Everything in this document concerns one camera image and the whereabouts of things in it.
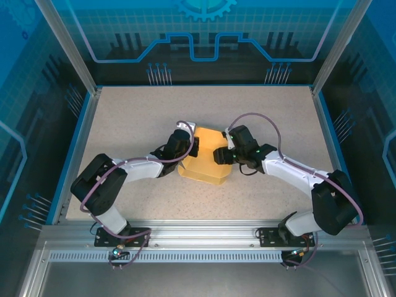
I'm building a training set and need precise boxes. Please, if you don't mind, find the yellow paper box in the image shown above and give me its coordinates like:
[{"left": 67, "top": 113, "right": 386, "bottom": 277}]
[{"left": 177, "top": 126, "right": 233, "bottom": 186}]

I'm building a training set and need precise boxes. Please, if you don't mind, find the small connector board with LED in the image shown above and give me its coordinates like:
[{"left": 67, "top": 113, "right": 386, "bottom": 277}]
[
  {"left": 108, "top": 244, "right": 129, "bottom": 259},
  {"left": 286, "top": 247, "right": 310, "bottom": 259}
]

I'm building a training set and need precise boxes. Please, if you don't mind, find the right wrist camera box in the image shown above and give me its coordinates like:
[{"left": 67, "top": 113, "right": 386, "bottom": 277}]
[{"left": 222, "top": 128, "right": 236, "bottom": 149}]

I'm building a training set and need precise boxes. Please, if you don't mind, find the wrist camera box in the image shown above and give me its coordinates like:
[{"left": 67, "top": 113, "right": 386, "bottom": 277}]
[
  {"left": 222, "top": 128, "right": 236, "bottom": 149},
  {"left": 176, "top": 120, "right": 197, "bottom": 134}
]

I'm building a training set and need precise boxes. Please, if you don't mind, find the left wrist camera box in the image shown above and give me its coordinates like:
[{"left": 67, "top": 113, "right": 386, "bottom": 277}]
[{"left": 176, "top": 120, "right": 197, "bottom": 134}]

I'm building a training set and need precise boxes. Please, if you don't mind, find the aluminium mounting rail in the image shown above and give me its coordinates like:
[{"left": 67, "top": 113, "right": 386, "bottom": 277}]
[{"left": 40, "top": 220, "right": 371, "bottom": 252}]

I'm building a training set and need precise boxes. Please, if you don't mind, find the aluminium side rail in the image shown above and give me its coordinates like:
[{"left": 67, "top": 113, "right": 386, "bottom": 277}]
[
  {"left": 310, "top": 86, "right": 368, "bottom": 225},
  {"left": 51, "top": 87, "right": 103, "bottom": 225}
]

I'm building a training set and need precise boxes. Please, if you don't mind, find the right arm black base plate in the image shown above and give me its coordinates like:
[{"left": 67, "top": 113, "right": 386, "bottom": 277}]
[{"left": 256, "top": 226, "right": 317, "bottom": 248}]

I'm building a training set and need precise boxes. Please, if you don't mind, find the slotted grey cable duct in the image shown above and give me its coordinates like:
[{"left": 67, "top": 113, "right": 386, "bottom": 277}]
[{"left": 49, "top": 251, "right": 284, "bottom": 263}]

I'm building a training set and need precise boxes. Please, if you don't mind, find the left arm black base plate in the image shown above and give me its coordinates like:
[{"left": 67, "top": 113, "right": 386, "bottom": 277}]
[{"left": 94, "top": 227, "right": 152, "bottom": 248}]

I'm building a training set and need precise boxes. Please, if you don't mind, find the aluminium frame post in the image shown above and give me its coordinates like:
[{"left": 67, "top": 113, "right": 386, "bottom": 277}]
[
  {"left": 310, "top": 0, "right": 374, "bottom": 96},
  {"left": 33, "top": 0, "right": 103, "bottom": 95}
]

